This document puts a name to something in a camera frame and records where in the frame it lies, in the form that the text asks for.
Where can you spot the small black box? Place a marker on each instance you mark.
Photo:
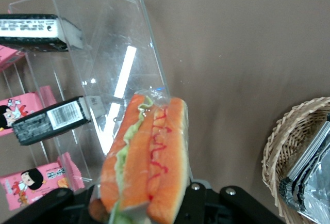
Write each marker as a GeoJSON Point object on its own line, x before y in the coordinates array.
{"type": "Point", "coordinates": [51, 120]}
{"type": "Point", "coordinates": [28, 31]}

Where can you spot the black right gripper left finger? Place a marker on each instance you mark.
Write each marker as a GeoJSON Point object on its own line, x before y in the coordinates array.
{"type": "Point", "coordinates": [51, 206]}

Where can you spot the sandwich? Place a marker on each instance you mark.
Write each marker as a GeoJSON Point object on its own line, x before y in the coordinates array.
{"type": "Point", "coordinates": [144, 162]}

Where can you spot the clear acrylic stepped display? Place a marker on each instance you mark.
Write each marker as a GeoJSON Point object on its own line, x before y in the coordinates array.
{"type": "Point", "coordinates": [111, 40]}

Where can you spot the light wicker basket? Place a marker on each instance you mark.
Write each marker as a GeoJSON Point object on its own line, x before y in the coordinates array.
{"type": "Point", "coordinates": [283, 141]}

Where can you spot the pink cartoon snack packet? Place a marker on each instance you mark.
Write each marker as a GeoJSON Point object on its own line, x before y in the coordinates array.
{"type": "Point", "coordinates": [7, 57]}
{"type": "Point", "coordinates": [38, 182]}
{"type": "Point", "coordinates": [23, 105]}

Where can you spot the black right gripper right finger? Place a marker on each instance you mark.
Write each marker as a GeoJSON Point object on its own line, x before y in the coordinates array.
{"type": "Point", "coordinates": [227, 206]}

